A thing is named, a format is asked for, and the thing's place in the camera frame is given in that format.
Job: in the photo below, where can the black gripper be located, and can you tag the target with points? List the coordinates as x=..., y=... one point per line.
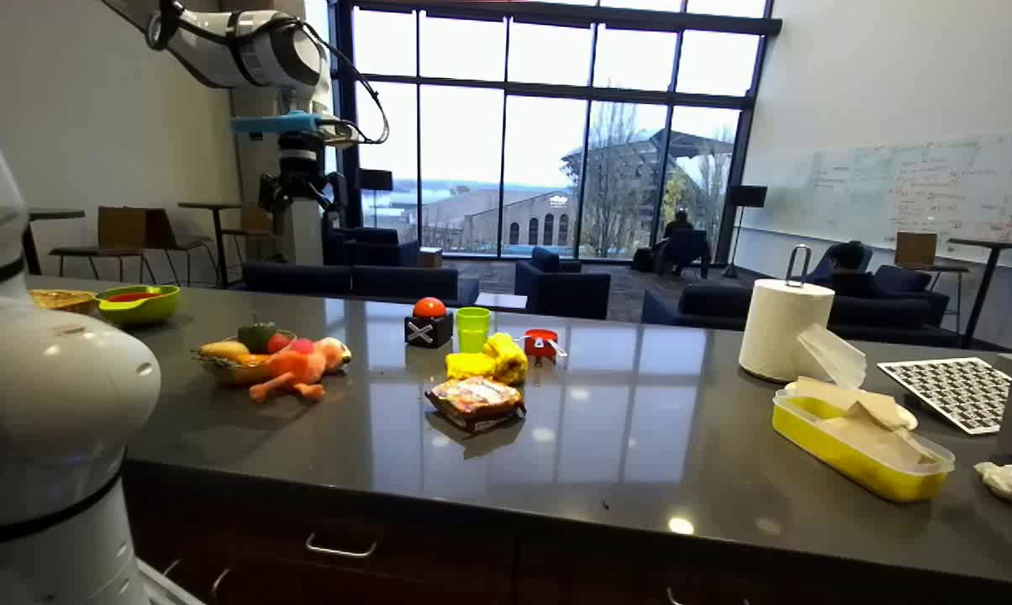
x=301, y=163

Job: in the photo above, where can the orange snack packet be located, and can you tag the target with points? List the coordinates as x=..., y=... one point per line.
x=476, y=401

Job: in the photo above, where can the brown cardboard box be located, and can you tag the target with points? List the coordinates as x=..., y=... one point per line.
x=915, y=249

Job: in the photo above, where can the black floor lamp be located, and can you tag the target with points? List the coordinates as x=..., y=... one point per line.
x=376, y=179

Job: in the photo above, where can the tall dark table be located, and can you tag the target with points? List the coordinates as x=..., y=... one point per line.
x=209, y=206

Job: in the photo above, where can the long dark blue sofa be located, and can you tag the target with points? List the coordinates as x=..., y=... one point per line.
x=357, y=281

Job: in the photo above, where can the dark chair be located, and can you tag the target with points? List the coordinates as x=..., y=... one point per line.
x=170, y=233

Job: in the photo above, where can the green toy apple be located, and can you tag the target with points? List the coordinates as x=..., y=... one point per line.
x=258, y=333

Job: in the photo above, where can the small red toy fruit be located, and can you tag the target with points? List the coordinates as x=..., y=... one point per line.
x=276, y=341

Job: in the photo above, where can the orange toy carrot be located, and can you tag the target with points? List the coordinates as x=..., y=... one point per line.
x=296, y=366

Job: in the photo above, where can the yellow toy banana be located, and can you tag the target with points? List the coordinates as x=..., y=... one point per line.
x=226, y=357

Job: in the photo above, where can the wooden chair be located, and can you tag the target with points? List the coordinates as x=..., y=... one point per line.
x=117, y=230

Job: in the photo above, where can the green bowl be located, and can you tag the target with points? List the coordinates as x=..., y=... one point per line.
x=144, y=307

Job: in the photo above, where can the red food piece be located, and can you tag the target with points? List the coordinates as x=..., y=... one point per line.
x=126, y=297

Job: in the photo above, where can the green translucent cup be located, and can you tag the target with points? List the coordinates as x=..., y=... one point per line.
x=471, y=328

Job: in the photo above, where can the small coffee table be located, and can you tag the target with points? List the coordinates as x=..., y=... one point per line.
x=503, y=301

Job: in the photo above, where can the yellow plate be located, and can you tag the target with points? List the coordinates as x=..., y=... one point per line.
x=60, y=301

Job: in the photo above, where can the yellow toy corn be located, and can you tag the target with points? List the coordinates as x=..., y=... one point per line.
x=507, y=357

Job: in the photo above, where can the dark blue armchair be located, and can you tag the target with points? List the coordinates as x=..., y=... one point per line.
x=560, y=291

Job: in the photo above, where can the red toy piece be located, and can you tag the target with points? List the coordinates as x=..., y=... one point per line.
x=539, y=345

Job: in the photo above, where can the seated person at window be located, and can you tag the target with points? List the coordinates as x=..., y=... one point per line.
x=680, y=235

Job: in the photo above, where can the dark wooden cabinet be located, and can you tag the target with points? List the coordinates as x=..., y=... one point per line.
x=471, y=565

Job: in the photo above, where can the white paper towel roll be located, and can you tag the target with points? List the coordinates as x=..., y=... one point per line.
x=782, y=332

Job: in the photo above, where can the metal paper towel holder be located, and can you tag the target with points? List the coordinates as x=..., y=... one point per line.
x=799, y=259

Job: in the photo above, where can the clear plastic lid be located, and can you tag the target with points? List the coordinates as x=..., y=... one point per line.
x=830, y=354

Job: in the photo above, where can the dark blue corner sofa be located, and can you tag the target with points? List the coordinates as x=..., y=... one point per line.
x=875, y=307

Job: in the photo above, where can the beige cloth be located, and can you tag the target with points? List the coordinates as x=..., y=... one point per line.
x=861, y=426

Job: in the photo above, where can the yellow plastic container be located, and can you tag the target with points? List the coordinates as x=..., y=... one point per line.
x=853, y=465

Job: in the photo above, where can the black white checkerboard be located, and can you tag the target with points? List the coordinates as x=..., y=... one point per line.
x=958, y=391

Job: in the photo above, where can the tall black table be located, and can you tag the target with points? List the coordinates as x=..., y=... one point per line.
x=992, y=242

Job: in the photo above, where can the crumpled white tissue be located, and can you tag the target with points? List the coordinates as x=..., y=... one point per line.
x=1011, y=482

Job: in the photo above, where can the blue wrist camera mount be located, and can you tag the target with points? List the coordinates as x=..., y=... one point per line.
x=290, y=127

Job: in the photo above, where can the black wall sign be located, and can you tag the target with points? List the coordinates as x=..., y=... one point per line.
x=746, y=196

